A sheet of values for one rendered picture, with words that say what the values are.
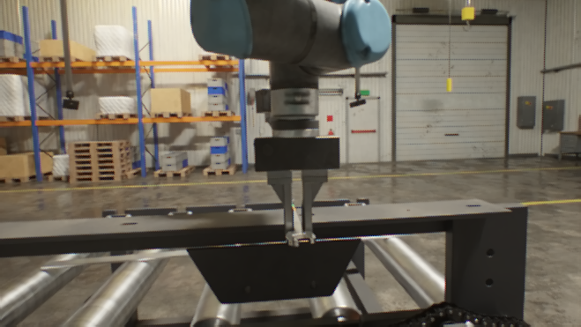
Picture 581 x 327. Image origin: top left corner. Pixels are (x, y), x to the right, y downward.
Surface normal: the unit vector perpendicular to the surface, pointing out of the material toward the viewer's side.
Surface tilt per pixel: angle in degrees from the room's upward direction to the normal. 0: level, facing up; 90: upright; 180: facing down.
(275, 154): 90
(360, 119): 90
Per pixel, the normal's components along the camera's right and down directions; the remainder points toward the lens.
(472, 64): 0.09, 0.07
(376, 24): 0.59, 0.04
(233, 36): 0.40, 0.73
